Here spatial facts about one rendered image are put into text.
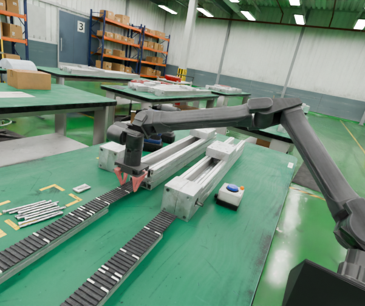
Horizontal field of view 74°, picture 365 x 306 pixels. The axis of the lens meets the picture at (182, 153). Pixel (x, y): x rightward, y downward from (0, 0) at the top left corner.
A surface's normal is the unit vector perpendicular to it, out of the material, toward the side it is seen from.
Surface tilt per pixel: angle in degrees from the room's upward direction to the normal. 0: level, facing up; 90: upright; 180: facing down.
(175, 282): 0
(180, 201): 90
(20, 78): 89
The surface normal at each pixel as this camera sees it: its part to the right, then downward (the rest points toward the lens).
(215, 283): 0.18, -0.93
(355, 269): -0.67, -0.59
